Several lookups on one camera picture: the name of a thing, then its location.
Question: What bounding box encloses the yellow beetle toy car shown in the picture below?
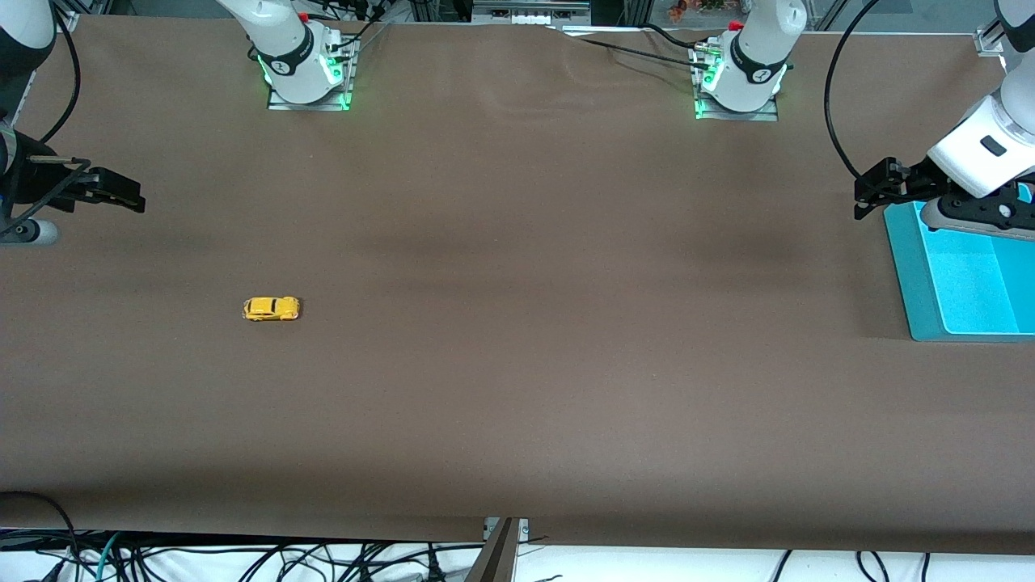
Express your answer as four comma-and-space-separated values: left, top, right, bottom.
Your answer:
243, 296, 302, 323

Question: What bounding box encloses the turquoise plastic bin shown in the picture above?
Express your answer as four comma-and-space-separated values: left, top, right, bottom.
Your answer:
883, 183, 1035, 343

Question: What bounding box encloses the orange plastic item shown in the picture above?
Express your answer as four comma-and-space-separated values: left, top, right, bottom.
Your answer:
666, 0, 749, 22

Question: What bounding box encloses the white power strip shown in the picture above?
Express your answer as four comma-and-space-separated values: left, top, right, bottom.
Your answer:
473, 0, 593, 27

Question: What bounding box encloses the brown table cover sheet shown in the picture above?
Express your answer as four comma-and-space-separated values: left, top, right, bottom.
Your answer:
0, 15, 1035, 555

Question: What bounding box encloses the aluminium table leg profile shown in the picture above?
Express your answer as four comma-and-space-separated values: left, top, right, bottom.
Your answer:
465, 517, 530, 582

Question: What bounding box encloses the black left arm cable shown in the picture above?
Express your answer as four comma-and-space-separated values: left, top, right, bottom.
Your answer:
823, 0, 882, 183

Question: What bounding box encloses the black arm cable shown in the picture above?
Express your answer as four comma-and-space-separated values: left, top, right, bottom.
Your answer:
39, 0, 82, 146
823, 0, 882, 183

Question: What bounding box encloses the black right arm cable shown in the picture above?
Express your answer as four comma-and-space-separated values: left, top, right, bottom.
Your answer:
39, 0, 82, 146

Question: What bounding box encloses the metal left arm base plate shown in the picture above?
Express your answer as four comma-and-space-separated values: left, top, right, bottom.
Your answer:
692, 40, 782, 122

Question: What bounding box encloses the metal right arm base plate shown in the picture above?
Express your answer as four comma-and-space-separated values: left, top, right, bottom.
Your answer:
267, 34, 358, 112

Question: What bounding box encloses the black base power cable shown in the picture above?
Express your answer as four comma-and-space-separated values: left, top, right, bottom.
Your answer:
550, 23, 716, 74

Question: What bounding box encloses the black base cable bundle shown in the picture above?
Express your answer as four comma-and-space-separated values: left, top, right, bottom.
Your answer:
311, 0, 391, 57

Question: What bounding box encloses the black looped floor cable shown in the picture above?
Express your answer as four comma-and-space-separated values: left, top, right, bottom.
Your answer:
0, 491, 82, 582

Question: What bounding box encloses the teal floor cable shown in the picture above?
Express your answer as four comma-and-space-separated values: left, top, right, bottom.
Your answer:
94, 532, 124, 582

